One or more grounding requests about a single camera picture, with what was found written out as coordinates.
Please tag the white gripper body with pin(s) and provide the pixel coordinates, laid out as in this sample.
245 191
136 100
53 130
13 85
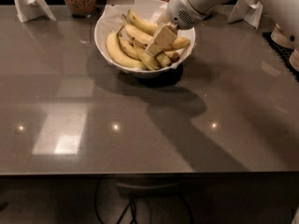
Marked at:
179 12

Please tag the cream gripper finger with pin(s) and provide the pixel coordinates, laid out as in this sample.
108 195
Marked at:
162 37

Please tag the curved yellow banana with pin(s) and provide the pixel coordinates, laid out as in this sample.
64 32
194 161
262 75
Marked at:
143 25

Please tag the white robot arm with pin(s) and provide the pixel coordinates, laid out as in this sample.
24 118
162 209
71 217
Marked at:
285 14

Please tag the small right yellow banana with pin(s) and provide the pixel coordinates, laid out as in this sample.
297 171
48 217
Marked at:
173 55

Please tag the small yellow banana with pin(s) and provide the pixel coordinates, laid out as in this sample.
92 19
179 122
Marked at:
128 48
173 55

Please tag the short yellow banana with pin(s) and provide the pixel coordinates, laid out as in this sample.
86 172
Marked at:
163 59

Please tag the long spotted yellow banana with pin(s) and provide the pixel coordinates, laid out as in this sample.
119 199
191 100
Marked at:
142 39

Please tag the middle yellow-green banana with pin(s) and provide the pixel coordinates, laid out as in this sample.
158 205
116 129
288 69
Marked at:
146 59

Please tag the small inner yellow banana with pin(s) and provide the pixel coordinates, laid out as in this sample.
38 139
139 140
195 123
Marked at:
128 48

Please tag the left outer yellow banana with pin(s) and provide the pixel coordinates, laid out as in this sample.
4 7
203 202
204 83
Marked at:
117 55

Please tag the white paper bowl liner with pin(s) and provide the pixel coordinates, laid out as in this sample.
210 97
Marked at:
123 33

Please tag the white ceramic bowl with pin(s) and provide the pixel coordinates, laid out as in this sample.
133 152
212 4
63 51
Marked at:
149 10

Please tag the right white folded stand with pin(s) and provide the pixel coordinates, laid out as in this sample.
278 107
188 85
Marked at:
249 11

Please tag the white folded stand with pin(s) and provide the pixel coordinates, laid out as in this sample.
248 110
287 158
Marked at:
31 9
249 11

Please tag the black mat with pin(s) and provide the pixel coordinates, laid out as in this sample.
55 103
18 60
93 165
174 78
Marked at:
283 53

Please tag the left white folded stand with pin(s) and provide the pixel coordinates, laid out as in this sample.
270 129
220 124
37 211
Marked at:
31 9

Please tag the grey box under table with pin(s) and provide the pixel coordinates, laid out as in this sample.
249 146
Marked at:
147 187

